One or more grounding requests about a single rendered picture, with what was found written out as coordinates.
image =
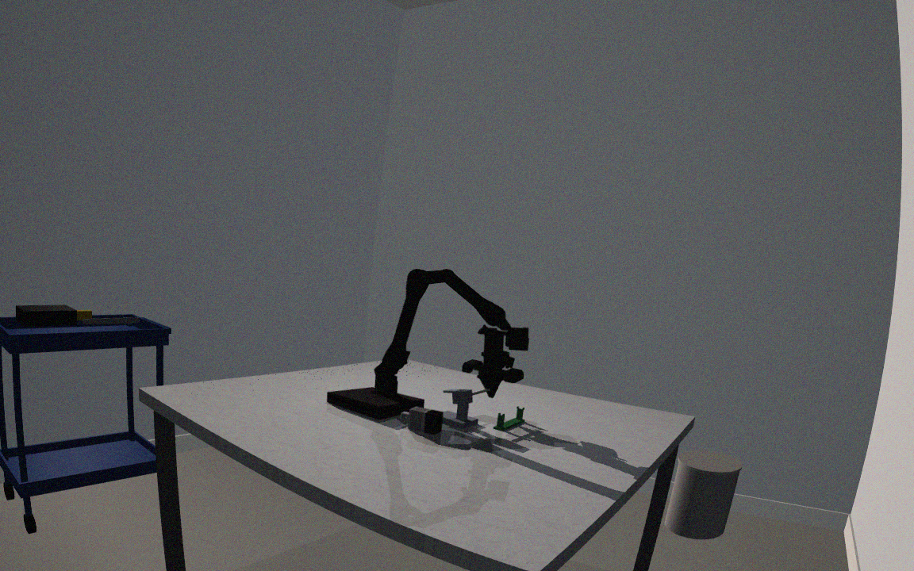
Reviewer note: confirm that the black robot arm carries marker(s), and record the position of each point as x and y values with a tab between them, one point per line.
417	282

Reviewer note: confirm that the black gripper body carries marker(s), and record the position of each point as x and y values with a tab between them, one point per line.
493	365

